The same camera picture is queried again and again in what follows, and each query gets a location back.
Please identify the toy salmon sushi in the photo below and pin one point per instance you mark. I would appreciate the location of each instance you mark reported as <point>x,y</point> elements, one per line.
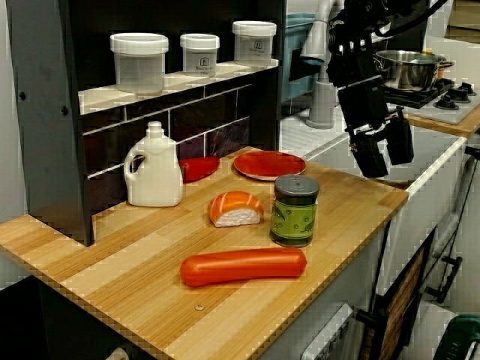
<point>236,210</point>

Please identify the white detergent bottle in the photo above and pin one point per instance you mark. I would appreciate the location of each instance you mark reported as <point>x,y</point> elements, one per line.
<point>153,176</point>

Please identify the large clear jar white lid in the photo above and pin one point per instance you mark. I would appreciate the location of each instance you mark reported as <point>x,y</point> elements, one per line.
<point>138,63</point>

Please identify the green labelled tin can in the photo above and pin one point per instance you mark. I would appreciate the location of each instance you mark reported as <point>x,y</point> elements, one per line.
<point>294,217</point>

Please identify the red toy pepper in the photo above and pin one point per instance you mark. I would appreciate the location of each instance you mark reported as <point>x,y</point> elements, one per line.
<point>198,168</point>

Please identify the grey toy faucet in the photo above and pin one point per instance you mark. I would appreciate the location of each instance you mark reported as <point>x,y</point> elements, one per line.
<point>320,108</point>

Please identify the white appliance front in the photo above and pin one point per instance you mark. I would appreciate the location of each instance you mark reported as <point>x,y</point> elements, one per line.
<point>330,337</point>

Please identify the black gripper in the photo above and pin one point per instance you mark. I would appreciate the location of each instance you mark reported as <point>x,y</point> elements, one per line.
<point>362,105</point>

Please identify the red plate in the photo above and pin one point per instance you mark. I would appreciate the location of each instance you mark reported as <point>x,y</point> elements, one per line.
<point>270,165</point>

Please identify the green object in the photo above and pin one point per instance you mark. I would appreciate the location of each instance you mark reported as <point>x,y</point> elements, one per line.
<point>465,337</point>

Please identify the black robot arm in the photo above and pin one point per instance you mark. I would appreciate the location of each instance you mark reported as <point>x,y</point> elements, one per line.
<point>345,71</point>

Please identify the black stove knob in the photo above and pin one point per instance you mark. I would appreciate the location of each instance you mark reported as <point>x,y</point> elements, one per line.
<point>463,92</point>
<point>446,102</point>

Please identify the dark grey shelf unit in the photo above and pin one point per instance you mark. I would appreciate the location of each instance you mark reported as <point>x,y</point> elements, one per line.
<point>48,112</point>

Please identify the white toy sink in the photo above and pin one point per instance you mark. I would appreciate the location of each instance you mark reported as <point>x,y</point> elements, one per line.
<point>330,131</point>

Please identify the orange toy sausage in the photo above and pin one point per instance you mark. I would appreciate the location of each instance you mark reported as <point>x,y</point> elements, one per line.
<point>243,266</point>

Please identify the small clear jar white lid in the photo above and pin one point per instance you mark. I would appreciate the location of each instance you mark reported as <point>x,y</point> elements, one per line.
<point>254,41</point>
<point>200,56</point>

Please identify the grey hob panel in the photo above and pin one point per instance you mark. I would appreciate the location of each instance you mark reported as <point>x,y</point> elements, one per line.
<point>465,112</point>

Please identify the black stove grate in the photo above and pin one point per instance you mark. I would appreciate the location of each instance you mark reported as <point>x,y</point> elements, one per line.
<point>412,98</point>

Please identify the blue plastic bin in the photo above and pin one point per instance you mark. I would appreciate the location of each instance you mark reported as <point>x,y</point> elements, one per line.
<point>296,56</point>

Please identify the steel cooking pot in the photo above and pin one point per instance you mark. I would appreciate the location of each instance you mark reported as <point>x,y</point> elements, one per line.
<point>408,73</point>

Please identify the black framed oven door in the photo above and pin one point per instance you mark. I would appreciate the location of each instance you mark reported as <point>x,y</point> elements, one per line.
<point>401,300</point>

